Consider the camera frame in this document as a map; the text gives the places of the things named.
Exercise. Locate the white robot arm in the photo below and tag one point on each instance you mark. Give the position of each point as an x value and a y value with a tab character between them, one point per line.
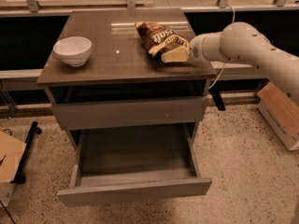
240	42

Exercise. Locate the cardboard box right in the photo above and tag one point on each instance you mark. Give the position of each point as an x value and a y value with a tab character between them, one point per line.
281	113

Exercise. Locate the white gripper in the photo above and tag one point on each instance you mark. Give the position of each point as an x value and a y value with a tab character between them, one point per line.
195	49

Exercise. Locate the black pole on floor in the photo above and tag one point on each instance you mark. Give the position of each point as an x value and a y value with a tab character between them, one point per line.
20	176

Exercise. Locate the grey drawer cabinet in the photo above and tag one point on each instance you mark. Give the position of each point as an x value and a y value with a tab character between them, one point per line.
119	68

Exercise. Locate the brown chip bag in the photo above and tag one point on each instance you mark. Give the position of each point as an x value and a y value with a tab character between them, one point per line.
159	38

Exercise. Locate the white ceramic bowl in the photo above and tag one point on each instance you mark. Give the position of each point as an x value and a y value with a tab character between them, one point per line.
74	50

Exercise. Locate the cardboard box left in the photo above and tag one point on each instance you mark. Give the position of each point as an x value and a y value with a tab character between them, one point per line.
11	152

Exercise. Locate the open grey middle drawer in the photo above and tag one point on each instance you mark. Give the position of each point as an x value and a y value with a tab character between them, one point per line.
129	164

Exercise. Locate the cardboard box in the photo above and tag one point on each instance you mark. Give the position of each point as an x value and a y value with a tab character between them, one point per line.
11	152
281	113

